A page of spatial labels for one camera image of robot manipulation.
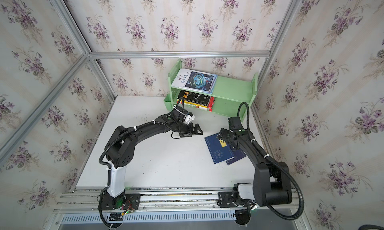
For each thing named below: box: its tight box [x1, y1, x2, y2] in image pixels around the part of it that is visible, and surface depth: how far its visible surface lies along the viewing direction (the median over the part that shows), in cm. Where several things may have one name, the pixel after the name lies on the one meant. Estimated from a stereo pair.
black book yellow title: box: [177, 89, 215, 108], surface depth 97 cm
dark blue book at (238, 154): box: [225, 149, 247, 166], surface depth 88 cm
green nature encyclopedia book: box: [177, 101, 208, 111], surface depth 97 cm
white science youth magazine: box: [171, 68, 218, 95], surface depth 94 cm
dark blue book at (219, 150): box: [204, 133, 235, 164], surface depth 92 cm
